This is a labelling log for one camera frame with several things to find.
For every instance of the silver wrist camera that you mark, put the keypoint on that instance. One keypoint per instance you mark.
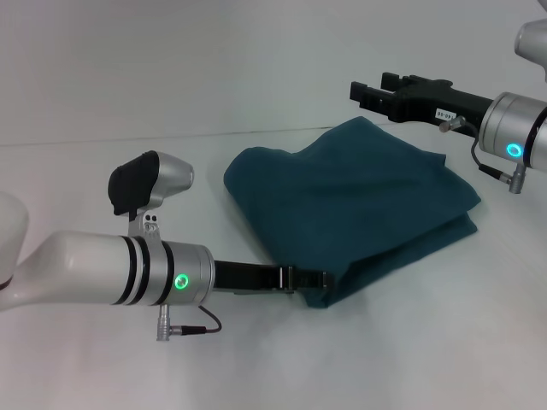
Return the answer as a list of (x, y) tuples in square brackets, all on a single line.
[(158, 179), (534, 47)]

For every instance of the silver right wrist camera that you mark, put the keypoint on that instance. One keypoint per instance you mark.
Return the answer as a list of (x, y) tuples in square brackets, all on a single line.
[(534, 47)]

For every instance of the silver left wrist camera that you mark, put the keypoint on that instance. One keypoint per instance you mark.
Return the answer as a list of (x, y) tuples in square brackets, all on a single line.
[(158, 179)]

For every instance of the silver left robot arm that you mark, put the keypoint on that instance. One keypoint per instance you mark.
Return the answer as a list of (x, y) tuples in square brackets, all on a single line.
[(107, 269)]

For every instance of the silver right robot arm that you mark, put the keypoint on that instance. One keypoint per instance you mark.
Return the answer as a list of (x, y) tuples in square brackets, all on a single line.
[(513, 128)]

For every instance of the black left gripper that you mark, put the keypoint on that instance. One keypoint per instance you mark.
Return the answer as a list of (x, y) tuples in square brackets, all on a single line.
[(248, 277)]

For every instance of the silver left camera bracket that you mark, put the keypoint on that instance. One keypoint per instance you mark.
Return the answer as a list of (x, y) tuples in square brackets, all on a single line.
[(147, 224)]

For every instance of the teal blue shirt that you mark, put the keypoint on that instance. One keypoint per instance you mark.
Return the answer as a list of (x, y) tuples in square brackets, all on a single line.
[(350, 205)]

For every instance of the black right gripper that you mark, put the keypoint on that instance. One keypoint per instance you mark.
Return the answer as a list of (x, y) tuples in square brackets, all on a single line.
[(436, 104)]

